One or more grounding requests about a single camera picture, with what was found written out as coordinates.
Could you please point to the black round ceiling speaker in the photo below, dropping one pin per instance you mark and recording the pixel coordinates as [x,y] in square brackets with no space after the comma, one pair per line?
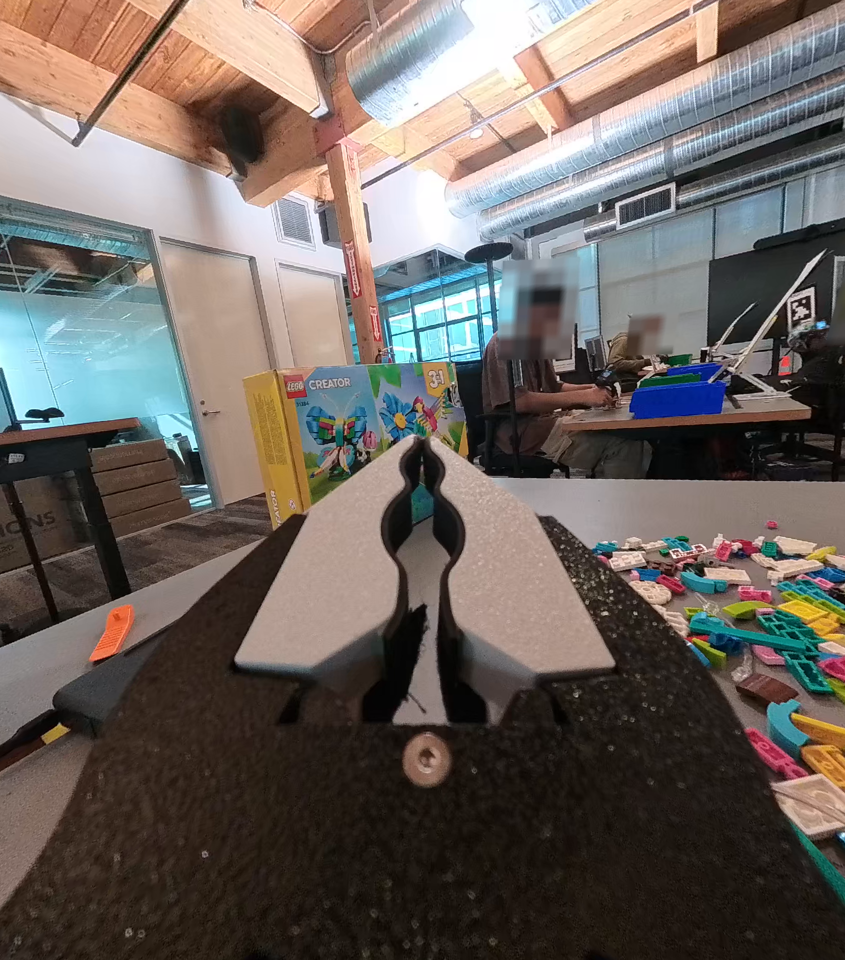
[241,133]

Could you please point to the yellow tape strip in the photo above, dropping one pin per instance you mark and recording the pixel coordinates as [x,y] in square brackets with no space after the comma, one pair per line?
[55,733]

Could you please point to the white door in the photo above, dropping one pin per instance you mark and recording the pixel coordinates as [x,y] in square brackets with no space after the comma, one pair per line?
[220,360]
[314,315]

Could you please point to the black floor lamp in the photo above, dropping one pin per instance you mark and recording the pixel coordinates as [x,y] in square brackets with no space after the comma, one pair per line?
[488,253]

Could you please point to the wall vent grille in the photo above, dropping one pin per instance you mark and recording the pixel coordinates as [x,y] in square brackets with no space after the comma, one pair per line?
[293,222]

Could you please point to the large printed cardboard box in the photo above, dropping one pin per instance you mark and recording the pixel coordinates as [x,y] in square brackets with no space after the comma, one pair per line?
[40,525]

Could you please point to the large black screen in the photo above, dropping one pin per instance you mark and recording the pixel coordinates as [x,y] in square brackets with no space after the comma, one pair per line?
[745,300]

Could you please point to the black wall speaker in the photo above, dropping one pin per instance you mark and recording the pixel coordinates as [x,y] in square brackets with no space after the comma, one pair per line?
[331,225]

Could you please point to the black office chair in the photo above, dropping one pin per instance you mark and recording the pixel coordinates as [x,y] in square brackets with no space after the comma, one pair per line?
[471,405]

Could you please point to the yellow brick set box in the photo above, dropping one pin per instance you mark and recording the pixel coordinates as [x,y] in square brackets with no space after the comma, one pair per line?
[332,420]

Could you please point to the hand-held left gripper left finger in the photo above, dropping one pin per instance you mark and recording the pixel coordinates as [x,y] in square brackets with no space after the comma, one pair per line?
[317,592]

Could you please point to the printed marker tag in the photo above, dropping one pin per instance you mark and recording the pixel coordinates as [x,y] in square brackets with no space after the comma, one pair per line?
[803,307]

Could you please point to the orange brick separator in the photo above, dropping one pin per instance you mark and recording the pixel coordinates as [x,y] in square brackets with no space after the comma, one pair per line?
[111,634]

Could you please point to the large silver duct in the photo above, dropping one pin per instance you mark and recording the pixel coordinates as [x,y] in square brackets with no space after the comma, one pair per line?
[407,60]

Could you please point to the stack of flat cardboard boxes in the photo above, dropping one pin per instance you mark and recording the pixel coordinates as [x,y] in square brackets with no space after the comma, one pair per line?
[137,487]

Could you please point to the wooden post with red signs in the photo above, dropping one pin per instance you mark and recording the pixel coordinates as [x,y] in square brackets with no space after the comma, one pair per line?
[359,262]

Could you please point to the pile of colourful bricks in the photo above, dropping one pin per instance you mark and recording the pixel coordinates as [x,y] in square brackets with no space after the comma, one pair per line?
[805,622]

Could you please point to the duct vent grille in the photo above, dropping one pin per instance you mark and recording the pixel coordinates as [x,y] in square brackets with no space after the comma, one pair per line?
[645,205]

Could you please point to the long silver duct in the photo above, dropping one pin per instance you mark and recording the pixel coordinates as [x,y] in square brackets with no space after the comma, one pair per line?
[692,120]
[767,174]

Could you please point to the black soundbar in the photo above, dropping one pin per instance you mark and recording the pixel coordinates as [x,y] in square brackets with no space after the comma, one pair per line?
[816,231]

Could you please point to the wooden work table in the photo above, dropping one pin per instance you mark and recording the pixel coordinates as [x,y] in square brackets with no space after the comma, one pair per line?
[760,412]

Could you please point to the brown-top office desk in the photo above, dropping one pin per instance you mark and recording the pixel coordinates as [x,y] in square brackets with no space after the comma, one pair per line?
[32,433]

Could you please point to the blue storage bin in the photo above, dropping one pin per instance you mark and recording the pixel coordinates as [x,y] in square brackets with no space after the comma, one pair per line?
[674,401]

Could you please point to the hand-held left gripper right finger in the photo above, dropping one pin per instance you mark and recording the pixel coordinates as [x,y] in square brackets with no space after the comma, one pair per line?
[535,592]

